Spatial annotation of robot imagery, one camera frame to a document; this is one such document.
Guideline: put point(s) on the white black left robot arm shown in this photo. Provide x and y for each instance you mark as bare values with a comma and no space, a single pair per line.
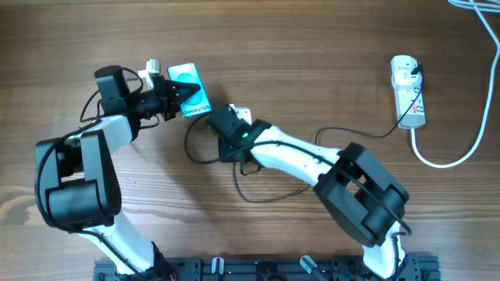
76,187

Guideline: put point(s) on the white power strip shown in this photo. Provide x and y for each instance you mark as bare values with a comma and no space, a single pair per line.
407,82

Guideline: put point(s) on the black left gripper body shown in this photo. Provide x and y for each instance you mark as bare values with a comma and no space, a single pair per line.
166,102

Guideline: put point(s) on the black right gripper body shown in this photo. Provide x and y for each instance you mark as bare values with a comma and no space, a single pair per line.
226,149

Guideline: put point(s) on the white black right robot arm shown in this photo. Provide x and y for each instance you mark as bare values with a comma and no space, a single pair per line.
365,200

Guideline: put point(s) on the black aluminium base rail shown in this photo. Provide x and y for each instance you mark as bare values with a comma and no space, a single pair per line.
414,267

